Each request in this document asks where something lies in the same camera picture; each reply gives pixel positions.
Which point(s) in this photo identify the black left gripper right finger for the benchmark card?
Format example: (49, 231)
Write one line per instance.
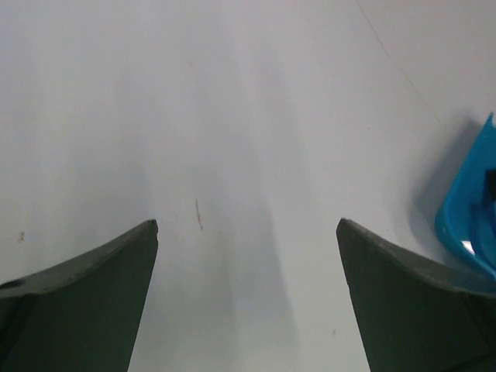
(415, 314)

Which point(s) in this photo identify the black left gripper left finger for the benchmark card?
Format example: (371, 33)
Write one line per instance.
(82, 314)

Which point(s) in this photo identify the blue plastic dustpan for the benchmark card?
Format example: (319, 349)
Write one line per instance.
(465, 221)

